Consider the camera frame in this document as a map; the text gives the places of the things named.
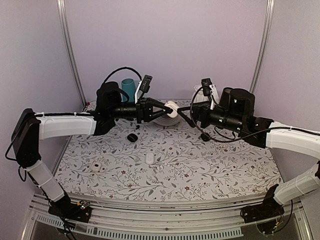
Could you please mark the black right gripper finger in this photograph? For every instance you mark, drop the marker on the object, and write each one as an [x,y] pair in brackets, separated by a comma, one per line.
[186,108]
[187,119]

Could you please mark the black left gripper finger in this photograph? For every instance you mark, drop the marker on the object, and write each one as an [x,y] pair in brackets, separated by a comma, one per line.
[150,103]
[160,114]

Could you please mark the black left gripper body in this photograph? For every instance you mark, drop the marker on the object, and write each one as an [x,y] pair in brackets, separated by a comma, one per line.
[141,113]

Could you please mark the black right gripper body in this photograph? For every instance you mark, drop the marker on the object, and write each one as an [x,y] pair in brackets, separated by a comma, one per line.
[207,121]

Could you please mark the beige earbud charging case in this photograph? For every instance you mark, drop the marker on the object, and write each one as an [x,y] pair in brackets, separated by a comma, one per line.
[174,107]

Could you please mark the black earbud case gold trim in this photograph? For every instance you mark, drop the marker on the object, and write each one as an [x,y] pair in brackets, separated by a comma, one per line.
[205,137]

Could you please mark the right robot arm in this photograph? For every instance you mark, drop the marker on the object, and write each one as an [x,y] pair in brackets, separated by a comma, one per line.
[235,112]

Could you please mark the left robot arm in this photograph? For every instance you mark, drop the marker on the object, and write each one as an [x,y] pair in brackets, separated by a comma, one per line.
[33,127]

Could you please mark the small black earbud case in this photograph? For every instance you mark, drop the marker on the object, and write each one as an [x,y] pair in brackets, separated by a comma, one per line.
[132,137]

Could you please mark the white open earbud case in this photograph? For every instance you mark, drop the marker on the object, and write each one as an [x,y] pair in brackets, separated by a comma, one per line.
[96,167]

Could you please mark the grey spiral plate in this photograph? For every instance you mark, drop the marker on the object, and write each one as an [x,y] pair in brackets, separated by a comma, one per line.
[167,121]

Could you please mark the white ribbed vase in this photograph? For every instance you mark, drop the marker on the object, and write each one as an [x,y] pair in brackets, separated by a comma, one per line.
[199,96]

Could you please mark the teal cup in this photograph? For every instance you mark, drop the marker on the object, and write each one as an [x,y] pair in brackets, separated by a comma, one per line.
[128,85]

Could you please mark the floral patterned table mat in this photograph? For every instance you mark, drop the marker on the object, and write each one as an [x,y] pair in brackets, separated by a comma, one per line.
[198,170]

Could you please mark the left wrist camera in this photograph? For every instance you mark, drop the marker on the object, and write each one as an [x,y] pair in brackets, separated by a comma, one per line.
[142,88]

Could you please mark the aluminium front rail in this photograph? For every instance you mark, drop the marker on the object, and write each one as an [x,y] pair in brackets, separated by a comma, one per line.
[114,219]

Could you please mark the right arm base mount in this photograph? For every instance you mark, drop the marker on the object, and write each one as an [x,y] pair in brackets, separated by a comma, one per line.
[269,208]

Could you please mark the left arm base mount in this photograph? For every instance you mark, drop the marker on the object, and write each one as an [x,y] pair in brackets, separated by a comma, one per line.
[70,208]

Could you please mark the right aluminium frame post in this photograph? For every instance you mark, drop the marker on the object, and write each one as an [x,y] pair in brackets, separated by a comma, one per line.
[267,25]

